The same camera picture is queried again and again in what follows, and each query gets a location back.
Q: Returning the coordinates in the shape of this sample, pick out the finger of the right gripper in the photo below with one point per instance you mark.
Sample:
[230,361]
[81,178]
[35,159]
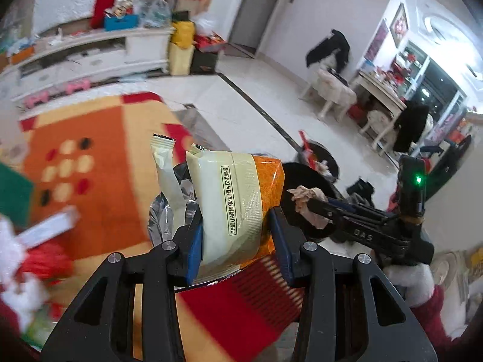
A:
[324,209]

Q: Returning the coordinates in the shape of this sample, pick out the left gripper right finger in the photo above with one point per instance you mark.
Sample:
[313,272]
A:
[288,241]

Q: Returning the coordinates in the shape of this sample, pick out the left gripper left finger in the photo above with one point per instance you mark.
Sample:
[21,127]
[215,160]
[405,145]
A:
[187,259]

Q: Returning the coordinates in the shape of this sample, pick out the pink tissue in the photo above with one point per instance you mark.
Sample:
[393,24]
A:
[300,196]

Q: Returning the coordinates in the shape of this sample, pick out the cream orange snack wrapper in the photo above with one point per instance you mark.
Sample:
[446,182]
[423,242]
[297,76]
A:
[234,193]

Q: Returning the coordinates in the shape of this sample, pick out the black trash bin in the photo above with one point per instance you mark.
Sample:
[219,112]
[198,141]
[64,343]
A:
[302,184]

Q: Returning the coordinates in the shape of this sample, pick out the grey bin with liner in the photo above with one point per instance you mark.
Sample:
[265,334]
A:
[317,157]

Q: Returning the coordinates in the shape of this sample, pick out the white dining table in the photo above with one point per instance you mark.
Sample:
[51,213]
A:
[381,92]

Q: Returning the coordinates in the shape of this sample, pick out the red mesh bag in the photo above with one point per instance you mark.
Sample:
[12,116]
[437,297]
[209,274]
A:
[48,262]

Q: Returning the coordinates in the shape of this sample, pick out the white chair with jacket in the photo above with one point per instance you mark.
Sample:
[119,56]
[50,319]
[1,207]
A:
[325,63]

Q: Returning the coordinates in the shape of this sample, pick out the long white box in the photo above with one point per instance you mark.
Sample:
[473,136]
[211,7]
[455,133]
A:
[49,228]

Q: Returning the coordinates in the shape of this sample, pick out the black box on floor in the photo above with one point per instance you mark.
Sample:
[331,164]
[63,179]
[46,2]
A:
[204,63]

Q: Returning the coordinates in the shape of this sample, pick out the green scouring pad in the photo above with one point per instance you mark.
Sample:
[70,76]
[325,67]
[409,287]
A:
[16,192]

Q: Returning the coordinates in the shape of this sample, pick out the cream paper bag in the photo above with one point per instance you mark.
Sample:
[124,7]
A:
[180,59]

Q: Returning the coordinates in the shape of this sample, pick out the yellow bag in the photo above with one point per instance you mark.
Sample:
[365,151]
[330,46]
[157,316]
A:
[184,32]

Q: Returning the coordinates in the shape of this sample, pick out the white TV cabinet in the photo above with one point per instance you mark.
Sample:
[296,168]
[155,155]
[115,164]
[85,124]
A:
[96,56]

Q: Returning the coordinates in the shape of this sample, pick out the blue storage basket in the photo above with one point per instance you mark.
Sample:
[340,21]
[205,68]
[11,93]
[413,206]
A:
[126,22]

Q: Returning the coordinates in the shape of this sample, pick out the clear plastic bag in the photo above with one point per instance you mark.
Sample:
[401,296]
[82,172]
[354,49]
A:
[157,15]

